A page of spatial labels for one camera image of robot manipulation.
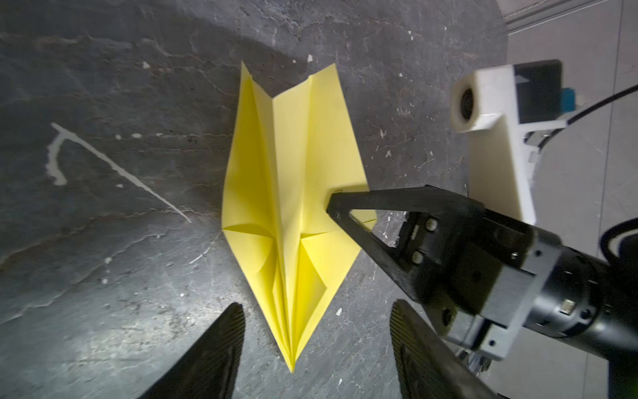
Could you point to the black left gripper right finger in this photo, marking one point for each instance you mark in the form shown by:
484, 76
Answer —
426, 367

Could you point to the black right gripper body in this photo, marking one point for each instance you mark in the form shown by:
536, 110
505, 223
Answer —
495, 276

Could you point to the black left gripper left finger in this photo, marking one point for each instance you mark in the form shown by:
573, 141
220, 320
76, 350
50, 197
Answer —
210, 367

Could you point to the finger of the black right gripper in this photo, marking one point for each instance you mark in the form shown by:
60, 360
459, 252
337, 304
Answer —
414, 237

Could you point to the yellow square paper sheet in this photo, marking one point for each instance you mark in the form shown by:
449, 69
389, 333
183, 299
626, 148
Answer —
289, 154

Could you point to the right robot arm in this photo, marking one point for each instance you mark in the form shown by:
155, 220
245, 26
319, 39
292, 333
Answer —
588, 303

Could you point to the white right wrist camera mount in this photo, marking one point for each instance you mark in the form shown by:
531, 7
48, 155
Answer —
497, 107

